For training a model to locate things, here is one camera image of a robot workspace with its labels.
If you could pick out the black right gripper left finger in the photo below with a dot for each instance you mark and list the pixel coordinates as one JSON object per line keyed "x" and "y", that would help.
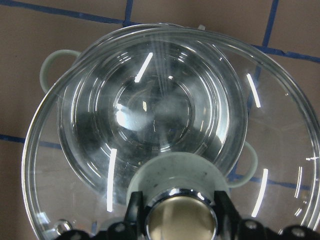
{"x": 134, "y": 219}

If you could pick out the glass pot lid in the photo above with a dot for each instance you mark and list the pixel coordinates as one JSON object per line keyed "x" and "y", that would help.
{"x": 274, "y": 186}

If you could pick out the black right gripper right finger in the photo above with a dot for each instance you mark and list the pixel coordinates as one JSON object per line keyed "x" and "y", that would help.
{"x": 227, "y": 216}

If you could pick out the pale green cooking pot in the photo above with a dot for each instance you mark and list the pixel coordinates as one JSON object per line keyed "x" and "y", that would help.
{"x": 147, "y": 92}

